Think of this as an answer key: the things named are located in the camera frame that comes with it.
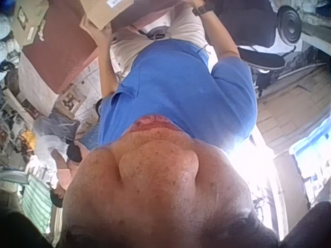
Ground person's right hand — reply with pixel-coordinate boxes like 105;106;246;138
182;0;205;9

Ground person's left hand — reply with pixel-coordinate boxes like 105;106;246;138
97;25;114;50

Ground cardboard box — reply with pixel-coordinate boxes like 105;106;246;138
79;0;136;30
11;0;50;45

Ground black wrist band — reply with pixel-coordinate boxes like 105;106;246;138
191;2;216;17

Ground person's legs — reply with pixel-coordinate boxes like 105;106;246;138
110;10;210;83

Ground reddish brown table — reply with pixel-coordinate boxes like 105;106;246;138
22;0;98;94

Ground black office chair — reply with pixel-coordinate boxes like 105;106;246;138
213;0;286;71

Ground flat cardboard box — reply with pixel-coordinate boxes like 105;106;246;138
11;0;50;45

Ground black round fan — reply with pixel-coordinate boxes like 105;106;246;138
276;5;303;44

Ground heap of mixed goods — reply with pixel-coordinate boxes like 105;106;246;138
0;10;37;166

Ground brown cardboard sheets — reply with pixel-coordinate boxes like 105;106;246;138
255;67;331;148

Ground green striped sheet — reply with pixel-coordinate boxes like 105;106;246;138
21;177;53;228

